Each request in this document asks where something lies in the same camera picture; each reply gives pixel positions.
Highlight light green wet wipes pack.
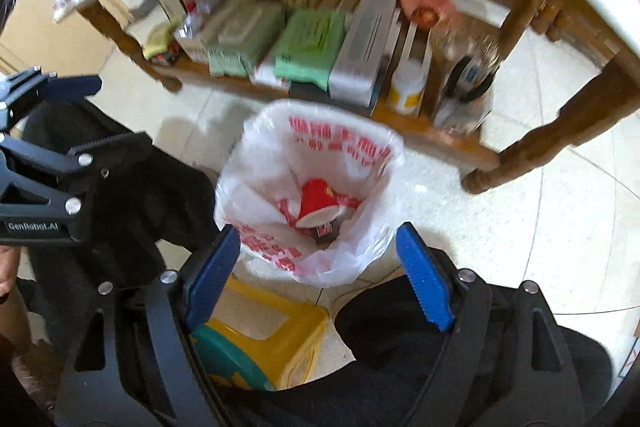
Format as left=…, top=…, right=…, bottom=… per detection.
left=274, top=9, right=348, bottom=90

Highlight white box red print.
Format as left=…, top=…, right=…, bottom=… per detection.
left=175, top=7, right=241, bottom=62

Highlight yellow cloth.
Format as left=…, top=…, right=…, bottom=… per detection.
left=142, top=24, right=178, bottom=60

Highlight long white box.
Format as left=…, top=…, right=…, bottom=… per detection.
left=327, top=0, right=401, bottom=102

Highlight red paper cup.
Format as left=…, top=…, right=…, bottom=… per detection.
left=295, top=179, right=343, bottom=229

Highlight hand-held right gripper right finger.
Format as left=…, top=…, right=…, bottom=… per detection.
left=395, top=223, right=616, bottom=427

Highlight white trash bag red print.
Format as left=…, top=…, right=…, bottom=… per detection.
left=214, top=98, right=406, bottom=288

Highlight yellow plastic stool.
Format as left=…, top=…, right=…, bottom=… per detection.
left=200, top=274, right=331, bottom=390

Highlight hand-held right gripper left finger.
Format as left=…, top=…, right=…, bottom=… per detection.
left=52, top=224, right=242, bottom=427

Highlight flat red and white box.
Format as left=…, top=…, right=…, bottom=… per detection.
left=250, top=52, right=291, bottom=88

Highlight dark green wet wipes pack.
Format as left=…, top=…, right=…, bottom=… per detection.
left=207, top=0, right=286, bottom=78

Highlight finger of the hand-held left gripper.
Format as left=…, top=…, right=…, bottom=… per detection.
left=0, top=131, right=153, bottom=212
left=0, top=67, right=103, bottom=132

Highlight wooden table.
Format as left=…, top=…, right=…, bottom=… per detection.
left=52, top=0, right=640, bottom=195

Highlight wooden chair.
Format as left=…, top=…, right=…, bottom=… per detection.
left=530, top=0, right=616, bottom=52

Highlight person's black pants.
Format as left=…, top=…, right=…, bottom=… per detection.
left=20, top=99, right=613, bottom=427

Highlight clear plastic container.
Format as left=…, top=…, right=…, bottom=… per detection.
left=432, top=22, right=501, bottom=135

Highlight white jar yellow label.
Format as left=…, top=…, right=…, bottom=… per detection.
left=387, top=57, right=428, bottom=115

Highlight person's left hand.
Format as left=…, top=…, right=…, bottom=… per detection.
left=0, top=246, right=20, bottom=299

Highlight dark flat book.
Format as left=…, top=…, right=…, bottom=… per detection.
left=290, top=79, right=381, bottom=118

